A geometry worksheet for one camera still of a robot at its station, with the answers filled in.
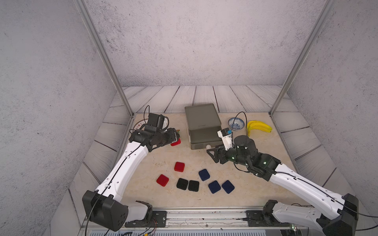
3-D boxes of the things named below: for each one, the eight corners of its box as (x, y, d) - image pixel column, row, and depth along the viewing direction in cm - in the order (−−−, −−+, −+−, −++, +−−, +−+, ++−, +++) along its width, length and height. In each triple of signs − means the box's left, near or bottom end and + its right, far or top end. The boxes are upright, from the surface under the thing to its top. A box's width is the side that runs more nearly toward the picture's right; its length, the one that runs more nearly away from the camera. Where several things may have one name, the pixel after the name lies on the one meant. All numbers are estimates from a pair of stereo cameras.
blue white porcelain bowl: (229, 132, 111) (230, 127, 107) (227, 121, 117) (228, 117, 114) (244, 131, 110) (245, 127, 107) (241, 121, 117) (242, 117, 114)
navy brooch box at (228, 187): (228, 194, 83) (229, 193, 81) (220, 186, 86) (221, 185, 84) (234, 188, 85) (235, 187, 83) (226, 180, 88) (227, 179, 86)
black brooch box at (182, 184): (176, 187, 86) (175, 186, 84) (179, 178, 89) (179, 177, 87) (185, 190, 84) (185, 189, 83) (188, 181, 88) (188, 180, 86)
